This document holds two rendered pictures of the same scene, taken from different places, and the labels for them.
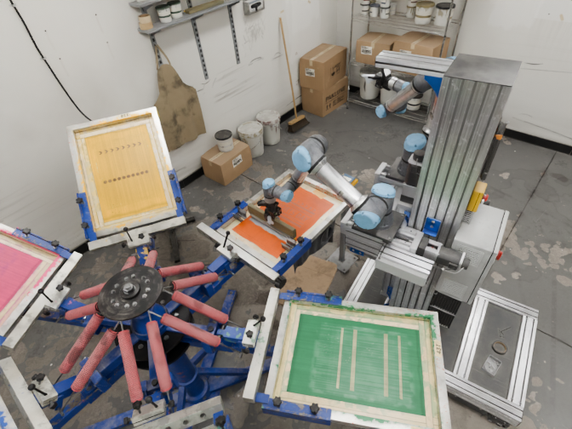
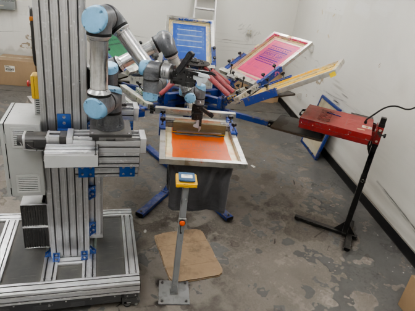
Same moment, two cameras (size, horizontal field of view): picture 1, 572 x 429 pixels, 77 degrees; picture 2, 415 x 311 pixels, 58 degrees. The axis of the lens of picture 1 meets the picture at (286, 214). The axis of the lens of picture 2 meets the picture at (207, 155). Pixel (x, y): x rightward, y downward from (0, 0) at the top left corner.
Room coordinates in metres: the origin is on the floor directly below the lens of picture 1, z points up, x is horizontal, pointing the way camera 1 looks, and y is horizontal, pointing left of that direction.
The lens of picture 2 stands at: (3.32, -2.03, 2.10)
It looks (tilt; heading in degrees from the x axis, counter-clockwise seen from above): 26 degrees down; 126
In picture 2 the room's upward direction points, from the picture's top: 8 degrees clockwise
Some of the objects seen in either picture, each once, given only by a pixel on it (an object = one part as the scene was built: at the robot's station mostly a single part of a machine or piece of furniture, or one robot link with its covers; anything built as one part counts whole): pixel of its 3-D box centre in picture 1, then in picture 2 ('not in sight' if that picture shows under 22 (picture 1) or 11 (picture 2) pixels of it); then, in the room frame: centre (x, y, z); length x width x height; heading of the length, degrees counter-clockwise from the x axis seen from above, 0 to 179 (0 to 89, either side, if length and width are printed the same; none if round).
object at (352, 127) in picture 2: not in sight; (338, 123); (2.37, 1.12, 1.06); 0.61 x 0.46 x 0.12; 15
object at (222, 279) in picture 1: (240, 262); not in sight; (1.44, 0.32, 0.89); 1.24 x 0.06 x 0.06; 135
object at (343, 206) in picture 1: (284, 214); (199, 139); (1.74, 0.01, 0.97); 0.79 x 0.58 x 0.04; 135
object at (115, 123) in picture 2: (410, 163); (110, 118); (1.73, -0.79, 1.31); 0.15 x 0.15 x 0.10
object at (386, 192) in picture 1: (381, 197); (108, 73); (1.32, -0.49, 1.42); 0.13 x 0.12 x 0.14; 140
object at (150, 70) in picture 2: (403, 88); (151, 69); (2.02, -0.79, 1.65); 0.11 x 0.08 x 0.09; 28
